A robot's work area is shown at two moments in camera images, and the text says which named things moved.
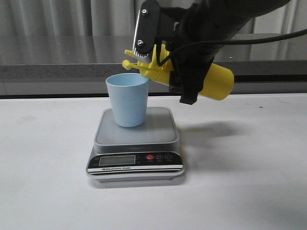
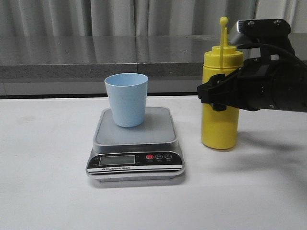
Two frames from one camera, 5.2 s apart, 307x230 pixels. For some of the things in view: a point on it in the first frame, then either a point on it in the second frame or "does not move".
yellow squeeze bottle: [218, 86] → [220, 129]
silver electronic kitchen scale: [146, 153] does not move
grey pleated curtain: [114, 17] does not move
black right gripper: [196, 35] → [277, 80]
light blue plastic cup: [129, 91] does not move
